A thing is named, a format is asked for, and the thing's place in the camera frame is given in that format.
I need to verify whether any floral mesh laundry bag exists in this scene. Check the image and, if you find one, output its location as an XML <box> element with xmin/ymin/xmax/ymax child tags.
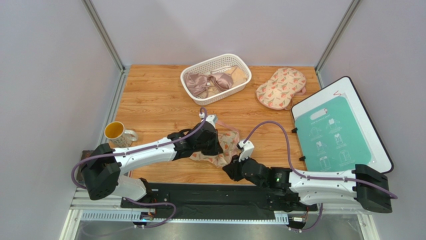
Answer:
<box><xmin>255</xmin><ymin>67</ymin><xmax>307</xmax><ymax>111</ymax></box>
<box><xmin>189</xmin><ymin>120</ymin><xmax>240</xmax><ymax>168</ymax></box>

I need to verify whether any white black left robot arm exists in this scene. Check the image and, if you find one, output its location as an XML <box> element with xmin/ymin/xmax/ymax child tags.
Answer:
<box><xmin>80</xmin><ymin>115</ymin><xmax>223</xmax><ymax>201</ymax></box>

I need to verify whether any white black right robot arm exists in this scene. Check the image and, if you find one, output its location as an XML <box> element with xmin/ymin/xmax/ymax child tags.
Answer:
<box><xmin>222</xmin><ymin>158</ymin><xmax>395</xmax><ymax>214</ymax></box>

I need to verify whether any pink satin bra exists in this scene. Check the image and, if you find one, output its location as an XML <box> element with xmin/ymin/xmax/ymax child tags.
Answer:
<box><xmin>184</xmin><ymin>72</ymin><xmax>230</xmax><ymax>98</ymax></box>

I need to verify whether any beige bra in basket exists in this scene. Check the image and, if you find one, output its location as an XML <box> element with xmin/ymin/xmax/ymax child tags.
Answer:
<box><xmin>219</xmin><ymin>66</ymin><xmax>248</xmax><ymax>90</ymax></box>

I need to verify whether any white perforated plastic basket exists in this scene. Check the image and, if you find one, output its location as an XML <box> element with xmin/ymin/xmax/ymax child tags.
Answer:
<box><xmin>180</xmin><ymin>53</ymin><xmax>252</xmax><ymax>106</ymax></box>

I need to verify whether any floral mug yellow inside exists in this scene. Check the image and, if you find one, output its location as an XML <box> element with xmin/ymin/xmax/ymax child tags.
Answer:
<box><xmin>104</xmin><ymin>121</ymin><xmax>139</xmax><ymax>148</ymax></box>

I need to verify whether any white folding board base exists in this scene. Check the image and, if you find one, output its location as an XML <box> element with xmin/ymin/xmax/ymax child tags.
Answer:
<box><xmin>291</xmin><ymin>76</ymin><xmax>394</xmax><ymax>174</ymax></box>

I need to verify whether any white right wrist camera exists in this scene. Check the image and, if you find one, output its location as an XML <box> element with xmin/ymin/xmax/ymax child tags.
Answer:
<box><xmin>237</xmin><ymin>139</ymin><xmax>255</xmax><ymax>162</ymax></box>

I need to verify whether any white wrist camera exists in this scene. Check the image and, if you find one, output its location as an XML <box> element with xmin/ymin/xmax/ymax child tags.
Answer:
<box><xmin>198</xmin><ymin>112</ymin><xmax>218</xmax><ymax>128</ymax></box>
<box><xmin>237</xmin><ymin>139</ymin><xmax>255</xmax><ymax>162</ymax></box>

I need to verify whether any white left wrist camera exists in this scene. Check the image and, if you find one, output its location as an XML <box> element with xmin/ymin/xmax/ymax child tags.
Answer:
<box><xmin>198</xmin><ymin>112</ymin><xmax>218</xmax><ymax>128</ymax></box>

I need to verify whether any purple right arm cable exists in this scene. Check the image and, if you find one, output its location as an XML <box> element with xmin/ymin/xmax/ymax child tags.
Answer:
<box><xmin>242</xmin><ymin>120</ymin><xmax>399</xmax><ymax>232</ymax></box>

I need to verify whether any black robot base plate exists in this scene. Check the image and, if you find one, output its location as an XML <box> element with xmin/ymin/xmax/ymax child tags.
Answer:
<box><xmin>140</xmin><ymin>183</ymin><xmax>318</xmax><ymax>219</ymax></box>

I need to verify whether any white slotted cable duct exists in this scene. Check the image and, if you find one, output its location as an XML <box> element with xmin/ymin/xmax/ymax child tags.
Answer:
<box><xmin>80</xmin><ymin>210</ymin><xmax>289</xmax><ymax>225</ymax></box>

